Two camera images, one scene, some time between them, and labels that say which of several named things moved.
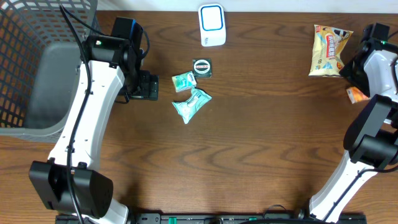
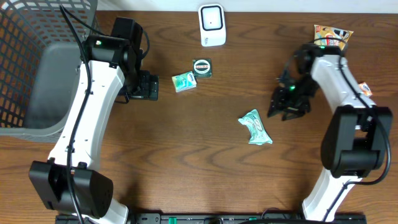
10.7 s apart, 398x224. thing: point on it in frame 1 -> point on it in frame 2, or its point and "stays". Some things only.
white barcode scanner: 212,25 stays
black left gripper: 149,86 stays
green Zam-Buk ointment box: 201,68 stays
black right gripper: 350,67 -> 279,101
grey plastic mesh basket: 40,56 stays
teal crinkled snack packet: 187,109 -> 258,135
